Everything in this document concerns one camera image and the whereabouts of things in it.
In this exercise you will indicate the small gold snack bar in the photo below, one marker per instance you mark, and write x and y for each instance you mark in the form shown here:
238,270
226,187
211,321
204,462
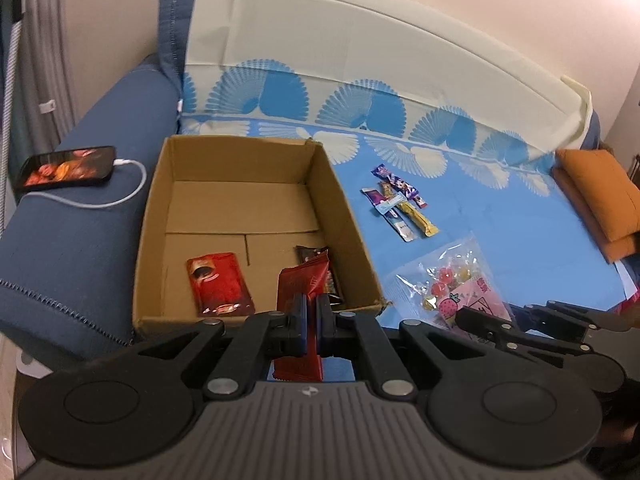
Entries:
390,191

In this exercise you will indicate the orange cushion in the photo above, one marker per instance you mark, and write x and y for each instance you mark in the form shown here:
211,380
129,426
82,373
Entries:
619,251
600,185

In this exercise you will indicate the purple cartoon snack packet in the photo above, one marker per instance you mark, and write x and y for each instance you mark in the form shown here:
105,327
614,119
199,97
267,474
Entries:
397,182

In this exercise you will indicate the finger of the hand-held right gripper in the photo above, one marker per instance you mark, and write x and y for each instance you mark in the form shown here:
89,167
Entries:
560,316
482,322

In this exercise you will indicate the red coffee sachet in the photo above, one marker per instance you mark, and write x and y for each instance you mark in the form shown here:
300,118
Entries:
217,285

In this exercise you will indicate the white curtain clip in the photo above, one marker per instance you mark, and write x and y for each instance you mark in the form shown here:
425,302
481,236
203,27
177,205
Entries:
46,106

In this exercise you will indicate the grey curtain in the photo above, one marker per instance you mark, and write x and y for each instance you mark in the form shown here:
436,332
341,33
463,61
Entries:
45,35

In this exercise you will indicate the blue cream printed sheet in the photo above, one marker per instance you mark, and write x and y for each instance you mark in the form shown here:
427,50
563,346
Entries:
525,220

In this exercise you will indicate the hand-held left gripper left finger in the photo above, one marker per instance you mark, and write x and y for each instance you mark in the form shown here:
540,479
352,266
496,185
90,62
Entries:
301,322

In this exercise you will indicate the black smartphone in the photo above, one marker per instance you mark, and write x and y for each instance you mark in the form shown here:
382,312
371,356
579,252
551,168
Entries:
65,167

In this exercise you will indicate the light blue snack stick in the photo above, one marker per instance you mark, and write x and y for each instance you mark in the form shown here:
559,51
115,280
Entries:
388,208

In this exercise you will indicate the dark brown snack packet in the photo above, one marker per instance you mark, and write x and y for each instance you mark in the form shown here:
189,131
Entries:
306,251

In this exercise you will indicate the red snack packet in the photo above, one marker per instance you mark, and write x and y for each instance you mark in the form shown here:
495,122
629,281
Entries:
305,275

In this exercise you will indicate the blue fabric sofa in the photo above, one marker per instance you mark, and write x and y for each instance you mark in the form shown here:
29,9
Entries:
100,125

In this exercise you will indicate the brown cardboard box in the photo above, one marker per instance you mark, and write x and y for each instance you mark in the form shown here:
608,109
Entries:
240,170

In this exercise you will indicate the yellow snack stick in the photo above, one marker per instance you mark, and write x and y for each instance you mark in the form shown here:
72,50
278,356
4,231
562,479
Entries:
422,222

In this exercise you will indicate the clear candy bag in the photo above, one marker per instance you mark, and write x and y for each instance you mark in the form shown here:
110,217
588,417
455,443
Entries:
450,280

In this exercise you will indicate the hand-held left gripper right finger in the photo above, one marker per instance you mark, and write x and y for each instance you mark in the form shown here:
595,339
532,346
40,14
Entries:
322,325

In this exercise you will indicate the long purple white sachet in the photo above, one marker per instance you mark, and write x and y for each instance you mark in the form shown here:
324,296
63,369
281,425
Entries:
371,196

